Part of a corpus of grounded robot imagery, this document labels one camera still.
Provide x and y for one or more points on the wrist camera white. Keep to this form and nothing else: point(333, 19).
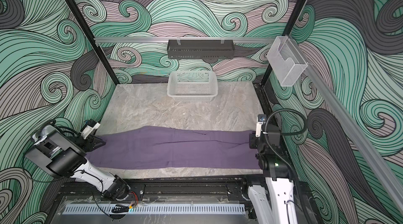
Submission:
point(261, 122)
point(88, 128)

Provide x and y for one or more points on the aluminium rail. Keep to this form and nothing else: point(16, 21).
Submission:
point(323, 82)
point(145, 39)

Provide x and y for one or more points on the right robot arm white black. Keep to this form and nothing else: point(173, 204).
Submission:
point(273, 198)

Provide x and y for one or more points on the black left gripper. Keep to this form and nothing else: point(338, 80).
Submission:
point(89, 143)

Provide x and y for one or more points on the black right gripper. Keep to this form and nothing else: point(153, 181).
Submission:
point(252, 139)

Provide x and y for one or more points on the aluminium back rail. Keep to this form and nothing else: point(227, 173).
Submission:
point(145, 39)

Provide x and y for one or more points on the clear acrylic wall holder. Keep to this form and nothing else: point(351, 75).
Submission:
point(287, 61)

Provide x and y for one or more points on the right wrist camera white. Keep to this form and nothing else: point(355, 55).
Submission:
point(261, 122)

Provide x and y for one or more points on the purple long pants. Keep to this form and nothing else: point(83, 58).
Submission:
point(152, 147)

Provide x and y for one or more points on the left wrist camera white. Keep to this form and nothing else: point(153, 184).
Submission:
point(88, 128)

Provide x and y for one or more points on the black wall-mounted tray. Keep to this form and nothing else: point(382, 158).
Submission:
point(200, 49)

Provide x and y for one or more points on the white perforated plastic basket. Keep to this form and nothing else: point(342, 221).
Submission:
point(192, 86)

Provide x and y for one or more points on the aluminium right rail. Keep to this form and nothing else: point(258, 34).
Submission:
point(323, 82)

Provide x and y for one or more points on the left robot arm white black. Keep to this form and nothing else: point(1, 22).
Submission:
point(61, 152)

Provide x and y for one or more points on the white slotted cable duct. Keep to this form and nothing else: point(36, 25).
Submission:
point(157, 209)

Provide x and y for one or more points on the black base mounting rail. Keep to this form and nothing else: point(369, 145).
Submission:
point(231, 187)

